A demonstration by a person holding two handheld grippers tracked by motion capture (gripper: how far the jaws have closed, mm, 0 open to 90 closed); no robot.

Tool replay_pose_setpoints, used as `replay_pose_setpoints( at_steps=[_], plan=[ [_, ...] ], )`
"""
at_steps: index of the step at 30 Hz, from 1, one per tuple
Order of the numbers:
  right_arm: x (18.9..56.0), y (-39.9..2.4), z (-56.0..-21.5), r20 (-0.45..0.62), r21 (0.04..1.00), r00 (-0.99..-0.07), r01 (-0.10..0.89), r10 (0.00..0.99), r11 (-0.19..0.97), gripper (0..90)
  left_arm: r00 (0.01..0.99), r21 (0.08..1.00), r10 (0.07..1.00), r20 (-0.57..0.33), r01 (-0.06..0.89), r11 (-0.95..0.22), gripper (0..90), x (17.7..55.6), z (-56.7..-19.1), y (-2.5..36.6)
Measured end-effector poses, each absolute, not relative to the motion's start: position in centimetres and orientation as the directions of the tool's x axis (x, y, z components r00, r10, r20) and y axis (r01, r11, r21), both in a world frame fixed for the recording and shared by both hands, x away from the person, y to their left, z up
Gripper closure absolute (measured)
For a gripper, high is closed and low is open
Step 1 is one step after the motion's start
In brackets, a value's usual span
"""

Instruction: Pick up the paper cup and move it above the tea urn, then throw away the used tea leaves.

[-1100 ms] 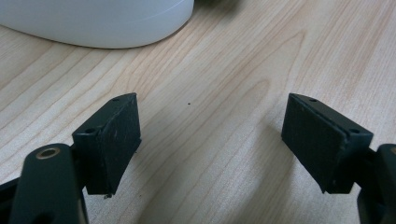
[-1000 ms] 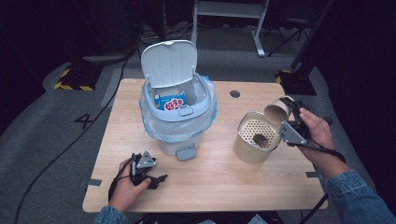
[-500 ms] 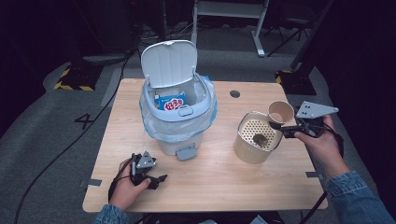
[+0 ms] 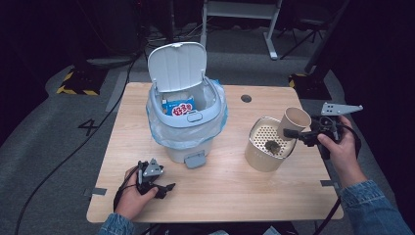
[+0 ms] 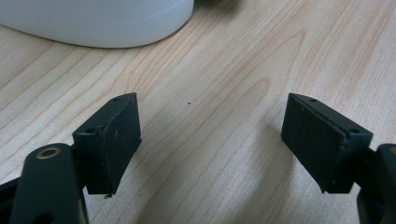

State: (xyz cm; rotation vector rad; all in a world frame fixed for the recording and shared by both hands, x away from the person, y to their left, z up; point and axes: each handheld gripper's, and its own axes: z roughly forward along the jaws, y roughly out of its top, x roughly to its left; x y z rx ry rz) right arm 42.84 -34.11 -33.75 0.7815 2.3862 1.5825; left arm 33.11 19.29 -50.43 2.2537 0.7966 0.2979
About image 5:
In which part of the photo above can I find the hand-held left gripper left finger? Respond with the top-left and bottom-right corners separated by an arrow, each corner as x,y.
72,91 -> 143,198

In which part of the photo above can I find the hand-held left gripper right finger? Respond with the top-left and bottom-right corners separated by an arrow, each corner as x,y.
280,92 -> 374,194

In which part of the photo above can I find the white and blue trash can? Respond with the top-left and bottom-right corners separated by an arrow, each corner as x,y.
0,0 -> 195,49

